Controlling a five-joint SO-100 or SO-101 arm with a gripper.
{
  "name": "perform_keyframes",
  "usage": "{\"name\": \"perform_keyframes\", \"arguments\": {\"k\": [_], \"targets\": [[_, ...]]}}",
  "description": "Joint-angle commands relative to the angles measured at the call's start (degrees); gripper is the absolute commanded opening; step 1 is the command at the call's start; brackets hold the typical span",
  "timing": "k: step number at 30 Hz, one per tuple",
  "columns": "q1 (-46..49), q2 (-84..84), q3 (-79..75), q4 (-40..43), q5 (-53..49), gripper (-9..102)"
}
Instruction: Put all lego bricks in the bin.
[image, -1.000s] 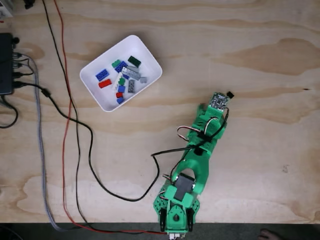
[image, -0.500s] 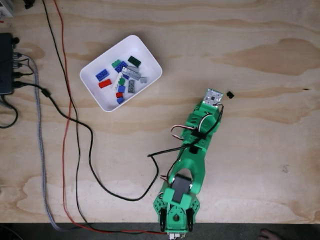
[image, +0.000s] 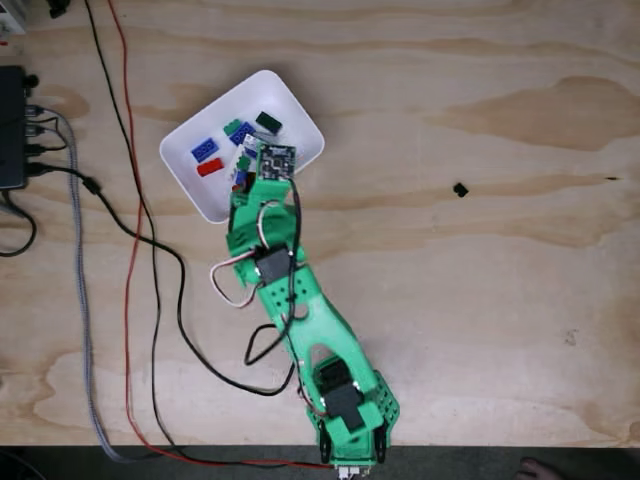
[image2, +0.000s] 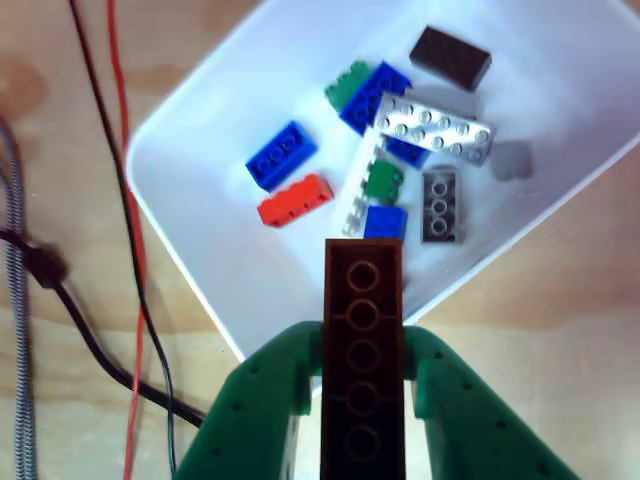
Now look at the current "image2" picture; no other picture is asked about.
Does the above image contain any brown lego brick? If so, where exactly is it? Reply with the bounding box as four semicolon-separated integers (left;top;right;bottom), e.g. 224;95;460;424
319;238;407;480

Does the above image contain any red 2x4 lego brick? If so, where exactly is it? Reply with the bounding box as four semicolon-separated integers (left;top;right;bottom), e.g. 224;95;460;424
256;173;335;229

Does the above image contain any light grey 2x4 lego brick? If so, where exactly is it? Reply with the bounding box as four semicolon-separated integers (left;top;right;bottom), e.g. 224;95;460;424
419;167;464;245
404;84;481;120

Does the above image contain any white plastic bin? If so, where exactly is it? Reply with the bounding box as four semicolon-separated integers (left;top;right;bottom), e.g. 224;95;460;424
124;0;640;364

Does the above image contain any long white lego brick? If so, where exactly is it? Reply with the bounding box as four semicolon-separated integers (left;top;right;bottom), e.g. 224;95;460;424
341;128;389;239

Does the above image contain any grey 2x2 lego brick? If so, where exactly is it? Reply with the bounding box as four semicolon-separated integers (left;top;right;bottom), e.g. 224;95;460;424
492;141;535;182

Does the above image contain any dark green 2x4 lego brick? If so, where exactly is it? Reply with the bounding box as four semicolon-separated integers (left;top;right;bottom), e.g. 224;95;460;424
408;25;494;92

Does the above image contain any thin black cable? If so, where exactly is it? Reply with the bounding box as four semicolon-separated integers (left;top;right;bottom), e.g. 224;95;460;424
69;0;177;476

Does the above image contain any braided grey cable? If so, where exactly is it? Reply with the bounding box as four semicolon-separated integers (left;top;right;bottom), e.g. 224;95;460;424
0;117;39;480

